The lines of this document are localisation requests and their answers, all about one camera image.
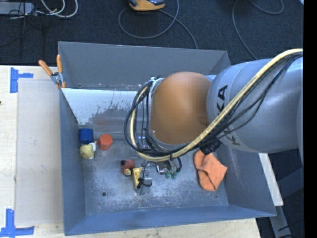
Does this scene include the yellow cheese-like block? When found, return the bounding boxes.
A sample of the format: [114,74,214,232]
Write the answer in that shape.
[132,167,145,191]

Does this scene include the pale wood flat board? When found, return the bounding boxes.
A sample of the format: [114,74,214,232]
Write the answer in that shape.
[14,79,65,229]

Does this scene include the grey metal bin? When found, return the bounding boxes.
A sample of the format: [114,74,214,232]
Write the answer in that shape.
[57,41,277,237]

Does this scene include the orange cloth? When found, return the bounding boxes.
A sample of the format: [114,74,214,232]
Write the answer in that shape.
[193,149,228,192]

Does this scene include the blue cup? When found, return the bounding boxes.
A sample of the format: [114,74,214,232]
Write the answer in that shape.
[79,128,95,144]

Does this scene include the red hexagonal block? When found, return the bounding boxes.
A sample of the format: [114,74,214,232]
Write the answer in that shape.
[98,133,114,152]

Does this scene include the dark red toy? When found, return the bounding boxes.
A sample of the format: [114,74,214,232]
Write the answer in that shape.
[120,159,136,171]

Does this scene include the yellow-green toy pear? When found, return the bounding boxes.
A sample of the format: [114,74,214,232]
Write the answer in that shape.
[79,141,98,161]

